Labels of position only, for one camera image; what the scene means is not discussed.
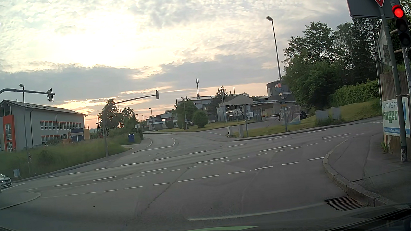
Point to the dark car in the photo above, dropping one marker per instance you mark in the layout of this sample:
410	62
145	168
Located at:
302	115

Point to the group of industrial buildings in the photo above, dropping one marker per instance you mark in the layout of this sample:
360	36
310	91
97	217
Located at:
241	105

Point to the overgrown grass field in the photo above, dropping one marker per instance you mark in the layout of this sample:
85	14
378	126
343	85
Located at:
54	155

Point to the green hedge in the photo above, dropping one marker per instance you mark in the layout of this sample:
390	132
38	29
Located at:
354	92

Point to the grey building with red entrance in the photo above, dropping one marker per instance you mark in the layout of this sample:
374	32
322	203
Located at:
37	125

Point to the antenna mast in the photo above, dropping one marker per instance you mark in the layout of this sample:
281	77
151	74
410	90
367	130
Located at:
197	88

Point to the road markings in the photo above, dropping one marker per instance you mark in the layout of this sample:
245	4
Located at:
257	213

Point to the grey asphalt road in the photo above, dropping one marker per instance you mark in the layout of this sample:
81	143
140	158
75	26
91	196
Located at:
204	196

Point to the blue portable toilet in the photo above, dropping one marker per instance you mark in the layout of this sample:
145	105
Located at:
131	137

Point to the grey asphalt pavement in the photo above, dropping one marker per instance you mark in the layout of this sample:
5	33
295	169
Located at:
378	168

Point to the round green bush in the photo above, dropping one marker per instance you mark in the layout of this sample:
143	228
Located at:
200	118

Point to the grey pavement corner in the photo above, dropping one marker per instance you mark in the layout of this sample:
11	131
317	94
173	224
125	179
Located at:
3	201

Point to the traffic light with give-way sign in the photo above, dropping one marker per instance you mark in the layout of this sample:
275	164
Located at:
395	78

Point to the tree cluster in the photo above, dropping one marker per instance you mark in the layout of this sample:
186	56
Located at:
116	117

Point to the grass bank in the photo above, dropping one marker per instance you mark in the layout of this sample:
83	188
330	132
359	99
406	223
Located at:
352	113

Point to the group of tall trees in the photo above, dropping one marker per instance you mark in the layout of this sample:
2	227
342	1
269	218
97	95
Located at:
318	62

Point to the white and blue billboard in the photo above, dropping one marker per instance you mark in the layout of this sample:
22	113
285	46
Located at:
395	117

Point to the grass lawn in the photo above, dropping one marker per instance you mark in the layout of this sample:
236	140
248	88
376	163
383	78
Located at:
206	127

